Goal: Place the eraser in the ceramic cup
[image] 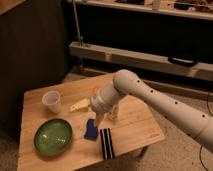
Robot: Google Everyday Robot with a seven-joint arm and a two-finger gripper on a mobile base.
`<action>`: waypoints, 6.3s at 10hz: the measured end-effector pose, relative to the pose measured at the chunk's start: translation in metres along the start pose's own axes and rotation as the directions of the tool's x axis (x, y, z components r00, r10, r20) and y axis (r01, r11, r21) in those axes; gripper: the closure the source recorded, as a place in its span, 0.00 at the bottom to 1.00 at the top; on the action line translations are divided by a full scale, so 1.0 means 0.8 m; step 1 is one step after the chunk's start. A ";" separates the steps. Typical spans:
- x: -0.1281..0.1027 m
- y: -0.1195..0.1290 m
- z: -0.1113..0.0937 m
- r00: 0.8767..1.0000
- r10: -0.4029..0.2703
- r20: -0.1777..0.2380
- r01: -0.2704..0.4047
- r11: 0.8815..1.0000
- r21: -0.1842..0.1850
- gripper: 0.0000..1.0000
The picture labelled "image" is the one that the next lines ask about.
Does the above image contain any black case handle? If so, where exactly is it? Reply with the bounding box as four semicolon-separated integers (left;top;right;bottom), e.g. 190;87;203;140
168;57;198;67

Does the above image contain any metal stand pole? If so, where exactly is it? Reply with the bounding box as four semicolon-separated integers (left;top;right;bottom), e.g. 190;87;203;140
72;0;83;46

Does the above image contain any orange carrot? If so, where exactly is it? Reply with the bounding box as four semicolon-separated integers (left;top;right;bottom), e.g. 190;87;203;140
92;87;99;94

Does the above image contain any long silver case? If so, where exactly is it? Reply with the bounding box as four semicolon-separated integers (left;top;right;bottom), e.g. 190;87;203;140
69;41;213;81

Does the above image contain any green glass bowl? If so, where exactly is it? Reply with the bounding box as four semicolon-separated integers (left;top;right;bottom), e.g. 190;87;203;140
34;118;73;157

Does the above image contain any upper wooden shelf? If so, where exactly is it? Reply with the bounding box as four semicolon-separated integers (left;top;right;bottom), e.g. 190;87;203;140
75;0;213;21

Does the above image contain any black white striped eraser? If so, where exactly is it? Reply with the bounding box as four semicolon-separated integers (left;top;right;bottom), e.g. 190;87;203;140
100;128;115;160

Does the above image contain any small white bottle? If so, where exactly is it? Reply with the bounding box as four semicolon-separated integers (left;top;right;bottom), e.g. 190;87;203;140
108;104;119;121

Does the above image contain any wooden table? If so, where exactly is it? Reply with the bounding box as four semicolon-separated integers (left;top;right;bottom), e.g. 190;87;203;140
17;70;166;171

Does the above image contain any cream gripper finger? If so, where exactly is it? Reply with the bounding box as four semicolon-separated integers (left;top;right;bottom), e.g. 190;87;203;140
94;114;104;127
69;99;90;112

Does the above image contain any blue sponge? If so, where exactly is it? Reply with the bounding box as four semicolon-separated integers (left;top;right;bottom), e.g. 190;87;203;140
84;119;98;140

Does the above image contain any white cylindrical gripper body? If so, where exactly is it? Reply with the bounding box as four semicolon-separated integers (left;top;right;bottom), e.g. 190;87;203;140
90;83;122;114

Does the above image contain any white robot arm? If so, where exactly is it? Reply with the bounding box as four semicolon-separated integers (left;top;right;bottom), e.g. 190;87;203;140
70;69;213;153

